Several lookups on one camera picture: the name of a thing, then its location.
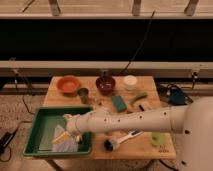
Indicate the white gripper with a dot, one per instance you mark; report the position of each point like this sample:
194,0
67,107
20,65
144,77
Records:
71,128

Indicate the light grey towel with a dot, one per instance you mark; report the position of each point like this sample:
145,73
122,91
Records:
69,145

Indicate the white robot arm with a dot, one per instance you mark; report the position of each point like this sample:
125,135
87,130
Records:
194,121

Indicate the orange bowl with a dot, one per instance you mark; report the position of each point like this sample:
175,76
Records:
68,85

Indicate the purple bowl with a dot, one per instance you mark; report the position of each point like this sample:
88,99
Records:
105,84

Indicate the green plastic tray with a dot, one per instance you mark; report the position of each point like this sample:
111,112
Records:
41,134

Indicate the white dish brush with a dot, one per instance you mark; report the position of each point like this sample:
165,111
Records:
114,143

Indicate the small metal cup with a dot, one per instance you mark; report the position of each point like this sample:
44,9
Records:
83,94

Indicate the black power adapter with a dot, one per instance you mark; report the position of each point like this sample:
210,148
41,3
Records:
5,140

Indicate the green sponge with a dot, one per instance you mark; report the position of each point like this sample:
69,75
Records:
119,103

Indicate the black and white eraser block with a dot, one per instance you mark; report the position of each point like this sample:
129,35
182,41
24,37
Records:
144,107

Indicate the white lidded cup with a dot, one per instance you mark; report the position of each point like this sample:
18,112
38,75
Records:
130,82

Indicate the green pepper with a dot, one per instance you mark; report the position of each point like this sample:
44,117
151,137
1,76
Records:
137,97

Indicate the light green small cup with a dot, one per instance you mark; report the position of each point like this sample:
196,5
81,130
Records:
157,139

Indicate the blue device on floor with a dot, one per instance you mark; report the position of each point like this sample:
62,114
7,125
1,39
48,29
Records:
176,97

